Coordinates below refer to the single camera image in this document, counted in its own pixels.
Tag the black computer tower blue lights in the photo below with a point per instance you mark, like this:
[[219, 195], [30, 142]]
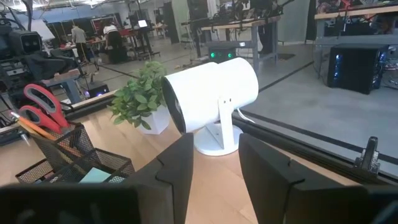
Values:
[[357, 68]]

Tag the teal sticky note pad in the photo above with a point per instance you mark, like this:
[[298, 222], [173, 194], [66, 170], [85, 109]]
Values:
[[94, 175]]

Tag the silver metal post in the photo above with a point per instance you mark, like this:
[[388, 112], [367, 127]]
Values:
[[25, 139]]

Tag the yellow pencil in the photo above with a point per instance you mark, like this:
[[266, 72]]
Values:
[[28, 128]]

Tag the black control box green lights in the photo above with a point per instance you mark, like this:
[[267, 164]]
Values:
[[221, 54]]

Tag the long wooden workbench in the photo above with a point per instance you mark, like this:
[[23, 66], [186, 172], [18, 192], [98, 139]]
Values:
[[357, 12]]

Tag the wooden workbench grey legs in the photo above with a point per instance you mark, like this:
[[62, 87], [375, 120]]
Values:
[[239, 24]]

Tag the black clamp bracket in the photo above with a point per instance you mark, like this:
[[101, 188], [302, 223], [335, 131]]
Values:
[[368, 155]]

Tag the small black computer purple light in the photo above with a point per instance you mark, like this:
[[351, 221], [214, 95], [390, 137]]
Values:
[[99, 89]]

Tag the open laptop bright screen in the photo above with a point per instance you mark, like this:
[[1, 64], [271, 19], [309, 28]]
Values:
[[142, 23]]

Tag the red screen monitor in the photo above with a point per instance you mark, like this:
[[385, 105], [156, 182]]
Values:
[[99, 24]]

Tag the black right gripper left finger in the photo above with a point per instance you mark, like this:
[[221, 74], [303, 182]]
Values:
[[174, 180]]

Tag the black mesh desk organizer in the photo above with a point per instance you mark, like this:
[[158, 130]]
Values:
[[71, 146]]

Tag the person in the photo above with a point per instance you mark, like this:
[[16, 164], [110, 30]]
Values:
[[79, 40], [112, 40]]

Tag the green plant in white pot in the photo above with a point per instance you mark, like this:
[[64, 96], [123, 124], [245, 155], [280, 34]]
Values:
[[140, 96]]

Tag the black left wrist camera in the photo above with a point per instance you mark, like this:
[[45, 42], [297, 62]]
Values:
[[26, 42]]

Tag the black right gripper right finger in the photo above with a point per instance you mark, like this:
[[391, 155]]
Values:
[[270, 186]]

